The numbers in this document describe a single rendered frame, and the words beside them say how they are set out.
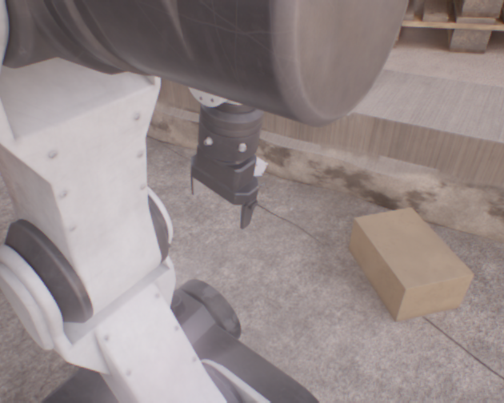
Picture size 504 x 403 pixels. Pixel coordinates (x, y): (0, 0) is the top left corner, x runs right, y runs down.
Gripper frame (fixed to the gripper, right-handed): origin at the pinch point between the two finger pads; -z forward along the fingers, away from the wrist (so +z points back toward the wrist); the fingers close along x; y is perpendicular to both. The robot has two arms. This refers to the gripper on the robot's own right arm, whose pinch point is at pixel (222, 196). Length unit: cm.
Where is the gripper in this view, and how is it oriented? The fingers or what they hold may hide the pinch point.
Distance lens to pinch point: 68.0
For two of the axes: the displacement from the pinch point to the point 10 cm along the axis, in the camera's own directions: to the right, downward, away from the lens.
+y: -6.2, 4.9, -6.2
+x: -7.7, -5.2, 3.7
